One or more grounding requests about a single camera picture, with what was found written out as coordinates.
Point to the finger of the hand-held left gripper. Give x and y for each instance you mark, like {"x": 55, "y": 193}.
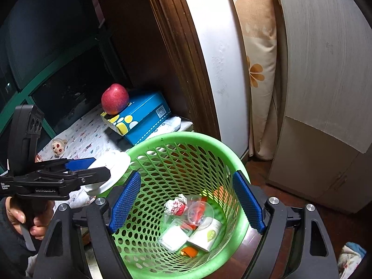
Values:
{"x": 96, "y": 174}
{"x": 81, "y": 163}

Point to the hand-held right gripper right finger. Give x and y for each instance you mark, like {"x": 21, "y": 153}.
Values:
{"x": 250, "y": 205}

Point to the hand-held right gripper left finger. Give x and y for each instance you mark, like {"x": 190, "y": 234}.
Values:
{"x": 125, "y": 206}

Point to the clear cup with white lid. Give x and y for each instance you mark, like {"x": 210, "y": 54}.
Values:
{"x": 114, "y": 165}

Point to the clear plastic dome cup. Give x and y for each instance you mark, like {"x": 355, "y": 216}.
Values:
{"x": 200, "y": 213}

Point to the red-white wrapper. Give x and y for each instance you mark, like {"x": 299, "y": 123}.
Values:
{"x": 175, "y": 205}

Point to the white paper cup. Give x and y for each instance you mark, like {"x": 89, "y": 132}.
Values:
{"x": 207, "y": 235}

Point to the clear plastic tray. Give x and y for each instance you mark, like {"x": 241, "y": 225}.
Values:
{"x": 174, "y": 237}

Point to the green plastic basket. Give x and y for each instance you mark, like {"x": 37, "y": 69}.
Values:
{"x": 180, "y": 162}

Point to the orange peel piece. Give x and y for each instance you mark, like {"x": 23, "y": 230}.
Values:
{"x": 189, "y": 250}

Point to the person's left hand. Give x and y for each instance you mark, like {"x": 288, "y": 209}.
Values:
{"x": 16, "y": 213}

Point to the printed blanket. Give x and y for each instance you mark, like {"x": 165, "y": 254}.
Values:
{"x": 87, "y": 133}

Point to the red apple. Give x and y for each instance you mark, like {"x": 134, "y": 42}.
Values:
{"x": 114, "y": 98}

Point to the blue spotted tissue box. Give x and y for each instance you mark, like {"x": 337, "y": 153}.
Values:
{"x": 145, "y": 116}

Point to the floral cloth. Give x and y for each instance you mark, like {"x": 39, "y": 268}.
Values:
{"x": 351, "y": 260}

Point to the light wood cabinet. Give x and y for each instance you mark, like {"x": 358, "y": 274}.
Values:
{"x": 325, "y": 93}

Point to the brown wooden panel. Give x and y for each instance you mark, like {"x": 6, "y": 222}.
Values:
{"x": 162, "y": 49}

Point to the floral cushion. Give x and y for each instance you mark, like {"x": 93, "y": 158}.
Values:
{"x": 258, "y": 64}

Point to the white rounded panel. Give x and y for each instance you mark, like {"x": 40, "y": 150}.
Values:
{"x": 215, "y": 49}

